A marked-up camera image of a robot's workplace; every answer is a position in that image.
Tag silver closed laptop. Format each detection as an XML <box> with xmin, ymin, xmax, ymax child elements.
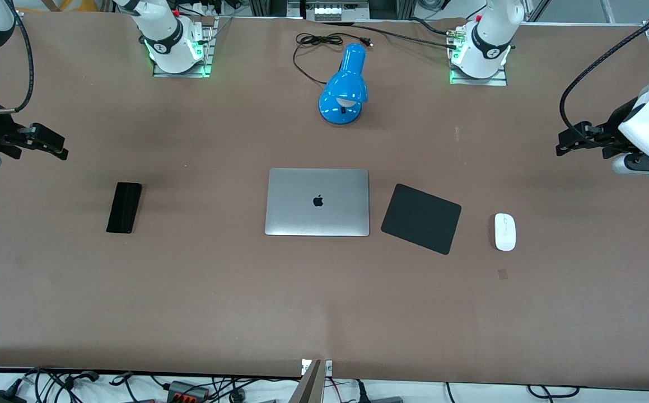
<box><xmin>264</xmin><ymin>167</ymin><xmax>371</xmax><ymax>237</ymax></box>

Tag grey power strip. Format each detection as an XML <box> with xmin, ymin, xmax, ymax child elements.
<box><xmin>305</xmin><ymin>0</ymin><xmax>354</xmax><ymax>22</ymax></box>

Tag black lamp power cord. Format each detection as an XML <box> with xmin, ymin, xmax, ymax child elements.
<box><xmin>292</xmin><ymin>32</ymin><xmax>373</xmax><ymax>86</ymax></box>

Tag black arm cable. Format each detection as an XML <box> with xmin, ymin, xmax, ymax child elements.
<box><xmin>559</xmin><ymin>0</ymin><xmax>649</xmax><ymax>135</ymax></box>
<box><xmin>0</xmin><ymin>0</ymin><xmax>35</xmax><ymax>115</ymax></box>

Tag long black table cable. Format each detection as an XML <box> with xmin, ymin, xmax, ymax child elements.
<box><xmin>319</xmin><ymin>17</ymin><xmax>459</xmax><ymax>48</ymax></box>

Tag aluminium right arm base plate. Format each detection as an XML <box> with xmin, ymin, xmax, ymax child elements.
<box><xmin>152</xmin><ymin>17</ymin><xmax>216</xmax><ymax>78</ymax></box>

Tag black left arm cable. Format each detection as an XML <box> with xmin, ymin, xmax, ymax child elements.
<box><xmin>559</xmin><ymin>0</ymin><xmax>649</xmax><ymax>135</ymax></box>

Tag white computer mouse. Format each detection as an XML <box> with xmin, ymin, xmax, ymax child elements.
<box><xmin>494</xmin><ymin>213</ymin><xmax>517</xmax><ymax>252</ymax></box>

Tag blue desk lamp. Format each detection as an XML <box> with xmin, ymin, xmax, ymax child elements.
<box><xmin>318</xmin><ymin>43</ymin><xmax>368</xmax><ymax>125</ymax></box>

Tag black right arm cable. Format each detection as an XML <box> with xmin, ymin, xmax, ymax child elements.
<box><xmin>0</xmin><ymin>0</ymin><xmax>35</xmax><ymax>115</ymax></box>

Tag grey orange connector box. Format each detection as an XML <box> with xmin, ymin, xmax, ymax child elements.
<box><xmin>167</xmin><ymin>381</ymin><xmax>211</xmax><ymax>403</ymax></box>

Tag black smartphone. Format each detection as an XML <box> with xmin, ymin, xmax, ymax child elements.
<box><xmin>106</xmin><ymin>182</ymin><xmax>143</xmax><ymax>235</ymax></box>

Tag grey camera mount bar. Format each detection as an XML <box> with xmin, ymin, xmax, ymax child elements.
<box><xmin>300</xmin><ymin>359</ymin><xmax>333</xmax><ymax>403</ymax></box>

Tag black mouse pad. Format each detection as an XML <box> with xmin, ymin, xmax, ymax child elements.
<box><xmin>380</xmin><ymin>183</ymin><xmax>463</xmax><ymax>256</ymax></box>

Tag black looped floor cable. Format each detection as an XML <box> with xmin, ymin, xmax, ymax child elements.
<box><xmin>527</xmin><ymin>385</ymin><xmax>581</xmax><ymax>400</ymax></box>

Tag aluminium left arm base plate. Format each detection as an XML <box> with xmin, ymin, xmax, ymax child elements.
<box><xmin>449</xmin><ymin>22</ymin><xmax>508</xmax><ymax>87</ymax></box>

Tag black tangled floor cables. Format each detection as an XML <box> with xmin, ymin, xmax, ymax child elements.
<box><xmin>21</xmin><ymin>367</ymin><xmax>160</xmax><ymax>403</ymax></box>

